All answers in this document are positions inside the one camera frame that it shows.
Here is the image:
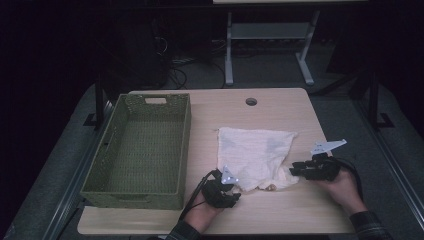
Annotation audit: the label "green woven basket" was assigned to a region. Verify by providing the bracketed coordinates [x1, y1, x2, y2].
[79, 93, 193, 211]

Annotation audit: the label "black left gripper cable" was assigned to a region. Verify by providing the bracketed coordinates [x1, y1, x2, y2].
[178, 169, 218, 221]

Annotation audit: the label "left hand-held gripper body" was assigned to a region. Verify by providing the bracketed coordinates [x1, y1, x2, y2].
[200, 165, 242, 209]

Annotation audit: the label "black metal stand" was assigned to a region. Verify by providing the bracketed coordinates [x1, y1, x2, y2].
[83, 74, 108, 131]
[366, 71, 395, 131]

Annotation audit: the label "stained white cloth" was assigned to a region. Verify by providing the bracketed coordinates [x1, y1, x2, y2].
[216, 126, 300, 193]

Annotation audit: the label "grey metal table frame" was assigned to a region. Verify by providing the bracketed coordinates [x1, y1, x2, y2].
[224, 9, 321, 87]

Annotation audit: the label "black floor cables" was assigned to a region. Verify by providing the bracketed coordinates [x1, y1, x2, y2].
[153, 36, 228, 90]

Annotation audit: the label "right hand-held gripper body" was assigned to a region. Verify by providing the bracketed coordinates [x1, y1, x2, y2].
[304, 139, 348, 183]

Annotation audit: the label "person's right hand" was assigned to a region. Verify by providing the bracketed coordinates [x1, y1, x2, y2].
[313, 166, 368, 216]

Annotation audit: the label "person's left hand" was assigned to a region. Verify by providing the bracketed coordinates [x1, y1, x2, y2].
[183, 193, 224, 234]

